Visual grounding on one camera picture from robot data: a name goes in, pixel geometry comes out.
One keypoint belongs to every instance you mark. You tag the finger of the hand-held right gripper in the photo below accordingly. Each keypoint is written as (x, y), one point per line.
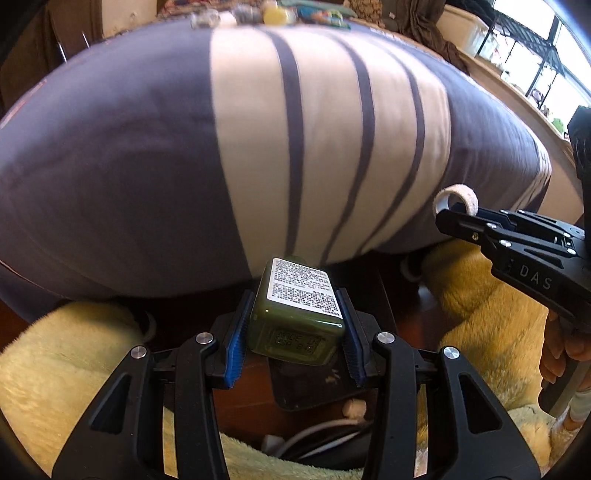
(466, 228)
(531, 221)

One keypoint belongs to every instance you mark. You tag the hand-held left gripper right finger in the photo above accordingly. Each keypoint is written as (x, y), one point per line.
(353, 355)

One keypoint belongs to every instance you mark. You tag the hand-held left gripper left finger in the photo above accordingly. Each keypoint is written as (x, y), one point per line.
(235, 355)

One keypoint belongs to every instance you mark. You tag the white tape roll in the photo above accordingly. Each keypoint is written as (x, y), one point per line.
(466, 194)

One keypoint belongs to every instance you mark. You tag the dark green labelled bottle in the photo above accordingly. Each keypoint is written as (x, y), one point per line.
(300, 323)

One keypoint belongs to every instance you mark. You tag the person's right hand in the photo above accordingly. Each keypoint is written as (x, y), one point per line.
(553, 353)

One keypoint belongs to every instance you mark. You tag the white plug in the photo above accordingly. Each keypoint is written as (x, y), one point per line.
(353, 408)

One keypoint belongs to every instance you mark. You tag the white charger block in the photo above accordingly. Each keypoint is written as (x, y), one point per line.
(272, 445)

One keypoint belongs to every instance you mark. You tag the black metal rack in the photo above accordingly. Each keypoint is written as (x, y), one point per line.
(549, 50)

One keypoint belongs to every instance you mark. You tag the yellow-green fluffy blanket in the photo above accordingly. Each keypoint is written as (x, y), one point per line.
(46, 369)

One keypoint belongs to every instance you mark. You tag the white window ledge box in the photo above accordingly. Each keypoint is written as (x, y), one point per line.
(466, 30)

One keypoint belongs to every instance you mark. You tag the brown curtain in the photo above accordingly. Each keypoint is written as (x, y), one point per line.
(429, 27)

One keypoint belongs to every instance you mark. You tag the blue white striped blanket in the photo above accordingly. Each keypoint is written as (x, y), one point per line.
(138, 161)

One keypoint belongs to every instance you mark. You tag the brown patterned cushion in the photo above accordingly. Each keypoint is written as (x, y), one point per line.
(364, 5)

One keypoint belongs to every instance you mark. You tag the teal pillow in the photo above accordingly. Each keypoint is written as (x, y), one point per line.
(318, 9)

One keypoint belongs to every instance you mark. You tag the yellow jar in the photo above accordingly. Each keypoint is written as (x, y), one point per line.
(277, 13)

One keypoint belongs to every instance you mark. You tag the grey round container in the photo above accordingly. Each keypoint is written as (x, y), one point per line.
(247, 14)

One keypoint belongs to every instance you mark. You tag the clear plastic cup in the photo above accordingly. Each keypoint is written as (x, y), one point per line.
(205, 18)

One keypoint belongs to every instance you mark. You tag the metal folding chair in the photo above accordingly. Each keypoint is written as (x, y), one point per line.
(84, 39)

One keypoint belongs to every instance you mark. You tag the dark wooden wardrobe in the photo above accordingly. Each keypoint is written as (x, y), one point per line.
(41, 46)

